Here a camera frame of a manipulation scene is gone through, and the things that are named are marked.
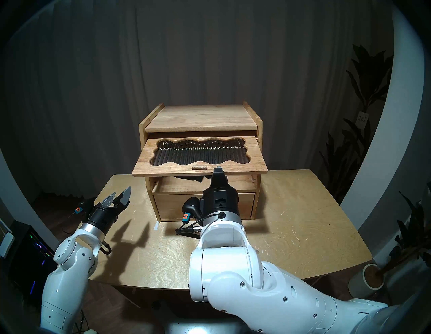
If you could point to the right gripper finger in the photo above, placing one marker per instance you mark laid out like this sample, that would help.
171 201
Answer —
219 178

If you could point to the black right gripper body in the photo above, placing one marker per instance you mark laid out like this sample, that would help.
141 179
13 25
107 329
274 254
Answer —
220 198

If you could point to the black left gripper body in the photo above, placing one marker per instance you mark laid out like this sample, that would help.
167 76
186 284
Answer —
102 217

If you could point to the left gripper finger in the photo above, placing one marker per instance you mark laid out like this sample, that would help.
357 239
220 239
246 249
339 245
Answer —
109 201
123 198

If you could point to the black shirt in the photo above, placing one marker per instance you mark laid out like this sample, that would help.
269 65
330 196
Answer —
192 178

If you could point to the wooden door with wavy window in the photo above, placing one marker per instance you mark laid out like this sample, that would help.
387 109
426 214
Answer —
144 166

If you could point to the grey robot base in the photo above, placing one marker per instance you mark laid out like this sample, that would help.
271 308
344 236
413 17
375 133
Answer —
188 328

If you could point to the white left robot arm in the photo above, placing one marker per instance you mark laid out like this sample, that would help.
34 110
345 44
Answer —
67 276

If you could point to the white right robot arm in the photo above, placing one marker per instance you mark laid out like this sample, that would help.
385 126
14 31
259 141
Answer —
262 286

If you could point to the wooden cabinet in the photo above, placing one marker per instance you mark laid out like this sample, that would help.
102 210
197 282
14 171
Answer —
202 118

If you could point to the black computer tower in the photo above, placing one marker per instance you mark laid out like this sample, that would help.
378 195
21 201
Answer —
28 266

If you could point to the grey pleated curtain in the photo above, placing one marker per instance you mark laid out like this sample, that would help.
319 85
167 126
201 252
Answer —
202 50

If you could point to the white plant tag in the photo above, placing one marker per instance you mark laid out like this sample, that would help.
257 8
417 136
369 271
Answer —
362 117

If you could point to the white round plant pot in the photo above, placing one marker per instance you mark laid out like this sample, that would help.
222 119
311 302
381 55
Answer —
360 286

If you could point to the tall dark leafy plant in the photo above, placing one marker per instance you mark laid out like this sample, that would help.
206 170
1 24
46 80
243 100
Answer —
367 80

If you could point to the small dark potted plant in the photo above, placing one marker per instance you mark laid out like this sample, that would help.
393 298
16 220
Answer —
410 229

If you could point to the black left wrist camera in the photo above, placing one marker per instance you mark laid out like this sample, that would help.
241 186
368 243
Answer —
86 207

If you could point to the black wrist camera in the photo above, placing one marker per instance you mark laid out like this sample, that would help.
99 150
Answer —
192 208
86 207

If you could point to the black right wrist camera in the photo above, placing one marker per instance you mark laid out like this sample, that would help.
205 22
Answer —
192 208

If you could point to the white wall device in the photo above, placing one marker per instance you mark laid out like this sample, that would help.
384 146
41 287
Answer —
6 245

